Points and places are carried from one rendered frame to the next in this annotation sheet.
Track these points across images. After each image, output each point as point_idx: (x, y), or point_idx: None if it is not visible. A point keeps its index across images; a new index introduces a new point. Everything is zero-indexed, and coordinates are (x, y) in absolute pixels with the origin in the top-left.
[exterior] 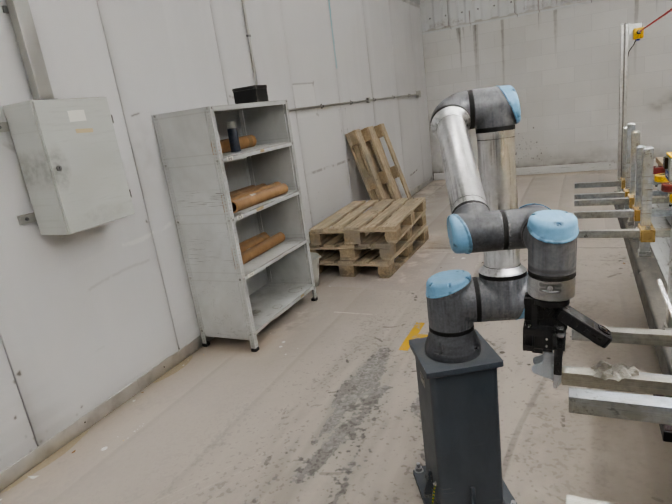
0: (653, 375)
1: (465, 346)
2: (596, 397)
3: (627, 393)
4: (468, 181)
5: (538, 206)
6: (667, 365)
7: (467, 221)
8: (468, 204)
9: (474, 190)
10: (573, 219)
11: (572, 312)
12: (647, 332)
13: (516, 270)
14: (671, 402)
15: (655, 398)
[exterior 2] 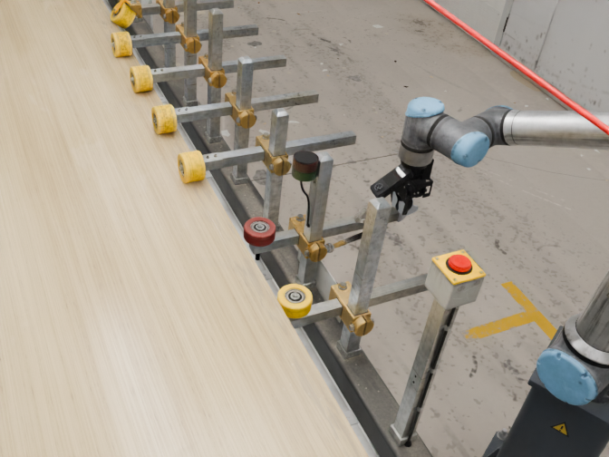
0: (344, 222)
1: None
2: (341, 133)
3: (331, 140)
4: (538, 111)
5: (465, 129)
6: (375, 369)
7: (490, 108)
8: (507, 109)
9: (523, 113)
10: (410, 104)
11: (398, 170)
12: (383, 287)
13: (571, 326)
14: (311, 140)
15: (318, 140)
